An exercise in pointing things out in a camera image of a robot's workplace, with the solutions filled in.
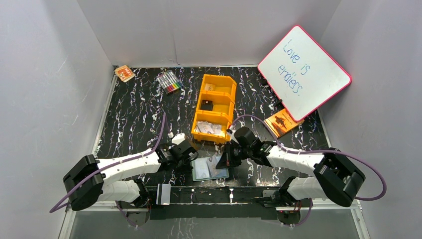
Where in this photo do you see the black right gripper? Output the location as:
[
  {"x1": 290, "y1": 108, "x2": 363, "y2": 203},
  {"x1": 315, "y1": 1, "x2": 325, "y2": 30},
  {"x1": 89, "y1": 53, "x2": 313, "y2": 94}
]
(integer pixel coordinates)
[{"x1": 216, "y1": 141, "x2": 252, "y2": 169}]

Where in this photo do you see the mint green card holder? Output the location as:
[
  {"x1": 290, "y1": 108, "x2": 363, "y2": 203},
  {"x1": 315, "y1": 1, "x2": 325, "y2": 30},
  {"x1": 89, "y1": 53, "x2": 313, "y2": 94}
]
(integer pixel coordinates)
[{"x1": 191, "y1": 155, "x2": 229, "y2": 181}]

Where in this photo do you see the white magnetic stripe card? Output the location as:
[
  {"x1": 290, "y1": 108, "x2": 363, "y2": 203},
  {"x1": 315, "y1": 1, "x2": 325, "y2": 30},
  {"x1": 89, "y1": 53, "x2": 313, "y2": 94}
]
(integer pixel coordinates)
[{"x1": 156, "y1": 184, "x2": 171, "y2": 205}]

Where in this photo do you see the orange three-compartment bin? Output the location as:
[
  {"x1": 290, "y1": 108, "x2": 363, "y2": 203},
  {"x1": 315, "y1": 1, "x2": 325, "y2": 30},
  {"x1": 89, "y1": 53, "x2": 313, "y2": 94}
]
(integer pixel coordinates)
[{"x1": 191, "y1": 74, "x2": 237, "y2": 144}]

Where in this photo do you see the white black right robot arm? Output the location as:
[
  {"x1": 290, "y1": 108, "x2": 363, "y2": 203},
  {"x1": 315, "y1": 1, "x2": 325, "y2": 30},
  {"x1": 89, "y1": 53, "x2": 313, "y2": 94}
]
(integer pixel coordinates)
[{"x1": 216, "y1": 127, "x2": 366, "y2": 207}]

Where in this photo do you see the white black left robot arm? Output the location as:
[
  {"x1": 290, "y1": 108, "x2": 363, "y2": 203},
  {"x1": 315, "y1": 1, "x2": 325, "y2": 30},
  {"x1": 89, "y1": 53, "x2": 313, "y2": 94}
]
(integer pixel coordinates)
[{"x1": 63, "y1": 139, "x2": 198, "y2": 211}]

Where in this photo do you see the grey card in bin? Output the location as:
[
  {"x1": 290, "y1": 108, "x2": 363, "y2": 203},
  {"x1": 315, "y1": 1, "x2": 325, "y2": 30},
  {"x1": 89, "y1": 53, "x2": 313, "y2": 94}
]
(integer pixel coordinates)
[{"x1": 194, "y1": 121, "x2": 224, "y2": 136}]

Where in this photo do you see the small orange card box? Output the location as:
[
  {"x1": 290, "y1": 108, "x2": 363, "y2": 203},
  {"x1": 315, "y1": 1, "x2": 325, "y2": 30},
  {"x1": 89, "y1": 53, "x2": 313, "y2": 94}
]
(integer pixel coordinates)
[{"x1": 114, "y1": 65, "x2": 135, "y2": 82}]

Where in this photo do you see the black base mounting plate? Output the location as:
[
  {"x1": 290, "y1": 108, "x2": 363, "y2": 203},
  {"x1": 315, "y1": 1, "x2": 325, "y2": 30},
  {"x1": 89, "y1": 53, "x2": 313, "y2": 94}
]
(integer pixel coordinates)
[{"x1": 117, "y1": 186, "x2": 312, "y2": 221}]

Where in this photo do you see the black item in bin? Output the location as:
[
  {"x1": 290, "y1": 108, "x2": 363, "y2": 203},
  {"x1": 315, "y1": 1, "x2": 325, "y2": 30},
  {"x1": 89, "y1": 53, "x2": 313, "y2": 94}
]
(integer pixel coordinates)
[{"x1": 200, "y1": 100, "x2": 213, "y2": 111}]

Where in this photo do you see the orange cover book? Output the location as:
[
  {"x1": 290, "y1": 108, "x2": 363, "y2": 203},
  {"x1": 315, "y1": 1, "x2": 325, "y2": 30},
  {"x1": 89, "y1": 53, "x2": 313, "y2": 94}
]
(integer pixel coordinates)
[{"x1": 264, "y1": 109, "x2": 304, "y2": 138}]

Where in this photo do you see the beige item in bin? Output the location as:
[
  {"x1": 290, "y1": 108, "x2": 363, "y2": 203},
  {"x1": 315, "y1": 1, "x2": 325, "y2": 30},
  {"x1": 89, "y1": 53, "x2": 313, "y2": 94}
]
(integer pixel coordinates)
[{"x1": 204, "y1": 83, "x2": 216, "y2": 91}]

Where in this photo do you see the pack of coloured markers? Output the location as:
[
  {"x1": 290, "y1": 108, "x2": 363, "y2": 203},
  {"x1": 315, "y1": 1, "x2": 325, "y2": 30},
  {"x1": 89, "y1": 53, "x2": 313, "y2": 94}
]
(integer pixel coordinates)
[{"x1": 156, "y1": 70, "x2": 183, "y2": 94}]

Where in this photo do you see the pink framed whiteboard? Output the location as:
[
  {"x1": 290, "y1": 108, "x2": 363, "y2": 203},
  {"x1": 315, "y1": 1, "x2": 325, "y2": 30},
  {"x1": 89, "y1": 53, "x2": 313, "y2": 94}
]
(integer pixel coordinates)
[{"x1": 257, "y1": 25, "x2": 352, "y2": 121}]

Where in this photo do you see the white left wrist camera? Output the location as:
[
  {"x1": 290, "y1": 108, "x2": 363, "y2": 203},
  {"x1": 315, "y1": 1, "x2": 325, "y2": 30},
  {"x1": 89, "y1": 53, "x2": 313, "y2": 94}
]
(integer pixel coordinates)
[{"x1": 168, "y1": 133, "x2": 187, "y2": 145}]

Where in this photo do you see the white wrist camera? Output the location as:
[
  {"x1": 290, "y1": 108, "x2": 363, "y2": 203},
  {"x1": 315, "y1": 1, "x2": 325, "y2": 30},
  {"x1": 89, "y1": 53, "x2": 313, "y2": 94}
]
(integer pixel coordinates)
[
  {"x1": 168, "y1": 133, "x2": 187, "y2": 145},
  {"x1": 226, "y1": 125, "x2": 238, "y2": 143}
]

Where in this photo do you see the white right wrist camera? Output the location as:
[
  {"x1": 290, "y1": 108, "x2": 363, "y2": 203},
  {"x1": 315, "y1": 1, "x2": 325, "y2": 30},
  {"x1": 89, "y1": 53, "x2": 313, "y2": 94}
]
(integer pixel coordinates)
[{"x1": 226, "y1": 125, "x2": 238, "y2": 143}]

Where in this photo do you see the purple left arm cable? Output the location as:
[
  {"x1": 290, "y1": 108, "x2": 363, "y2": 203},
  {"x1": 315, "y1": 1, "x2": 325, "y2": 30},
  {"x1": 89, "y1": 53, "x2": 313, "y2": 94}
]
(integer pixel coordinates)
[{"x1": 49, "y1": 112, "x2": 172, "y2": 228}]

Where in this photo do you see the aluminium rail frame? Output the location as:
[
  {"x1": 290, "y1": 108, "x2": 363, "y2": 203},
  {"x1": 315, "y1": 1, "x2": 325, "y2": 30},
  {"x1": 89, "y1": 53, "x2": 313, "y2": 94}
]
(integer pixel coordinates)
[{"x1": 57, "y1": 187, "x2": 372, "y2": 239}]

